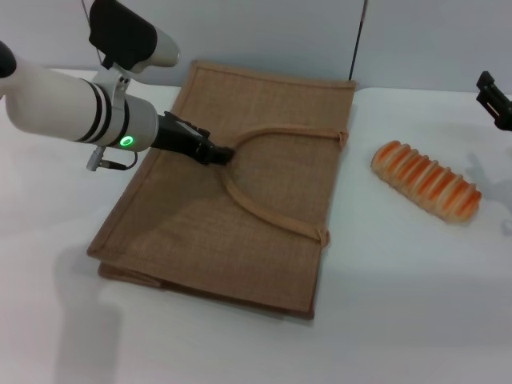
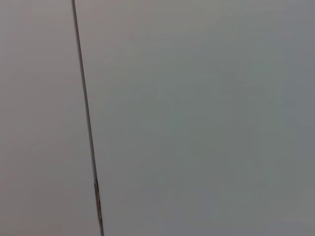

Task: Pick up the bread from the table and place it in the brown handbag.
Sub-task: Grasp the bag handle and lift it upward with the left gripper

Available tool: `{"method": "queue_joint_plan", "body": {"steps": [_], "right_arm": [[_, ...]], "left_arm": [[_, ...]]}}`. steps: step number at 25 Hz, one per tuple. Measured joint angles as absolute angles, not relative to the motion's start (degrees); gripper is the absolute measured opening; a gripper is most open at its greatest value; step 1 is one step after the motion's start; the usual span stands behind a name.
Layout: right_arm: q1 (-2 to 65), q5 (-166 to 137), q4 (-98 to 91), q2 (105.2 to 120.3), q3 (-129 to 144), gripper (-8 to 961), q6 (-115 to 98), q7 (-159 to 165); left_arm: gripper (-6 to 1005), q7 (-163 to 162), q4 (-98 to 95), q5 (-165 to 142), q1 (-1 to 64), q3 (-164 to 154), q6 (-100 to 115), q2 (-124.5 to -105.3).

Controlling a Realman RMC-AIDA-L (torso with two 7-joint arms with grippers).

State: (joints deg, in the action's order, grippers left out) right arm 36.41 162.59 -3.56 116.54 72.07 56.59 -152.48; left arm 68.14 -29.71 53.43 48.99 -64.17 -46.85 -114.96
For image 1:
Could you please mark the brown jute handbag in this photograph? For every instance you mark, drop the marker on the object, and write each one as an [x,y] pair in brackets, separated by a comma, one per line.
[224,224]

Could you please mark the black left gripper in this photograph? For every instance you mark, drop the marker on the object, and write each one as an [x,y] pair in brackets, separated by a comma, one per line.
[180,136]

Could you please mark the left wrist camera housing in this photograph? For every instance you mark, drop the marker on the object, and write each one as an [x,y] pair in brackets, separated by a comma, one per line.
[120,32]

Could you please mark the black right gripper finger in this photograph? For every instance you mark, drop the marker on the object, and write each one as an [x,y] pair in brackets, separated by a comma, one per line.
[496,100]

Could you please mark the orange striped bread loaf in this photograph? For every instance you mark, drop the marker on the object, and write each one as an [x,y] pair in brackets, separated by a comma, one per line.
[428,186]

